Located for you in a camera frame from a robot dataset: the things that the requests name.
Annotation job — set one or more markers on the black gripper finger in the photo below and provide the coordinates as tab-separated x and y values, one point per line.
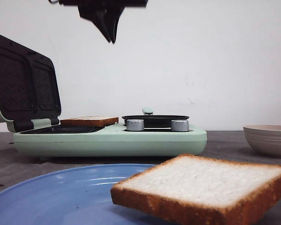
96	16
112	19

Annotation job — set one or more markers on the left silver control knob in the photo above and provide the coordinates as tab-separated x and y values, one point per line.
135	125

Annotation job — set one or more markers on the blue round plate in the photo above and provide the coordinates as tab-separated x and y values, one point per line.
78	196

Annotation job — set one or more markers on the beige ribbed bowl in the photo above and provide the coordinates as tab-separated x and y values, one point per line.
265	139

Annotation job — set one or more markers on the black frying pan green handle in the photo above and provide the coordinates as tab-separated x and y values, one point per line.
155	121

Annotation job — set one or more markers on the mint green sandwich maker lid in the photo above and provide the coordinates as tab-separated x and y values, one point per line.
29	96

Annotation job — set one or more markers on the mint green breakfast maker base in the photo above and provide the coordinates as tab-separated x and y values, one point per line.
110	141

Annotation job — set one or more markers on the silver control knob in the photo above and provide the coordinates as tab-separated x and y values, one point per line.
179	125
135	125

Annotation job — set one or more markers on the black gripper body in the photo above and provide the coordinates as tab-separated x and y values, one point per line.
104	3

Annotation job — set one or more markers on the right silver control knob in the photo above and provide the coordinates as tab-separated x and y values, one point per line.
179	125

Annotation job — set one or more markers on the white bread slice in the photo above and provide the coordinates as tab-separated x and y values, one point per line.
90	121
193	190

